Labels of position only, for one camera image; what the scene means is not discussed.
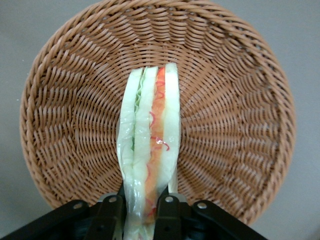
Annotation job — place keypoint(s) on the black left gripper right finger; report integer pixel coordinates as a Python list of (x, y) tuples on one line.
[(170, 217)]

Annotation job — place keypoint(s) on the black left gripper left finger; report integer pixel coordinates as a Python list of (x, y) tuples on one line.
[(110, 217)]

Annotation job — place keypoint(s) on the triangle sandwich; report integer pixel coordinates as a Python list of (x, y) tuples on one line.
[(155, 125)]

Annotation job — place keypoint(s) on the brown round wicker basket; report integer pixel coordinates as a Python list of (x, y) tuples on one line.
[(75, 100)]

